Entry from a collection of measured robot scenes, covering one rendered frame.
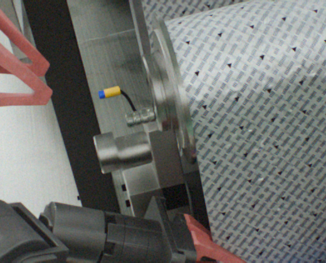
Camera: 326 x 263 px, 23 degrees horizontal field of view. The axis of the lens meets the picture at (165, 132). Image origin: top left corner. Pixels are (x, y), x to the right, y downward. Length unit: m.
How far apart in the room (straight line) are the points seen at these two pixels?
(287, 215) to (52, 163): 0.66
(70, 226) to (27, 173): 0.64
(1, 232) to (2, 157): 0.75
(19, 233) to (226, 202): 0.20
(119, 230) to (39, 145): 0.71
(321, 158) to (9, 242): 0.30
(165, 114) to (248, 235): 0.15
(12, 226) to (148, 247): 0.13
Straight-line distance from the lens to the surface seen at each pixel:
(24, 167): 1.39
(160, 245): 0.76
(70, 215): 0.74
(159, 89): 0.73
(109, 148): 0.81
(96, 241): 0.74
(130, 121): 0.76
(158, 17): 0.73
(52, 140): 1.44
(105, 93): 0.82
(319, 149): 0.76
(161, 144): 0.80
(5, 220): 0.70
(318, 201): 0.80
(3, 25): 0.75
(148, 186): 0.83
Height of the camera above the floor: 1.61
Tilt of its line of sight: 31 degrees down
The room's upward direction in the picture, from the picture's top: 12 degrees counter-clockwise
